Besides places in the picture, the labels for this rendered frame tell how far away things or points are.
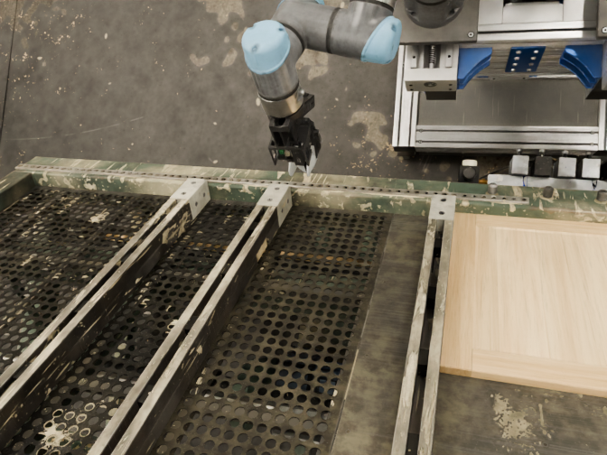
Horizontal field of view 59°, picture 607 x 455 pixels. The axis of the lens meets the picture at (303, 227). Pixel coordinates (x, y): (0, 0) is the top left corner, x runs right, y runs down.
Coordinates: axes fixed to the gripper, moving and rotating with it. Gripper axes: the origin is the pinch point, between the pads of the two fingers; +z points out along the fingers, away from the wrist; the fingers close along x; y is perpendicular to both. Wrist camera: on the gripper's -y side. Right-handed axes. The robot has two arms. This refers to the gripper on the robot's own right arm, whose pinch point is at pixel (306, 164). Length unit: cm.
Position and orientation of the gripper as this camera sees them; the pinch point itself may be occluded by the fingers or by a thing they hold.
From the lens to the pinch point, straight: 115.6
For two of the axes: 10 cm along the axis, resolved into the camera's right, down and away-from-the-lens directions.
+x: 9.6, 0.6, -2.7
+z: 1.9, 5.4, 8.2
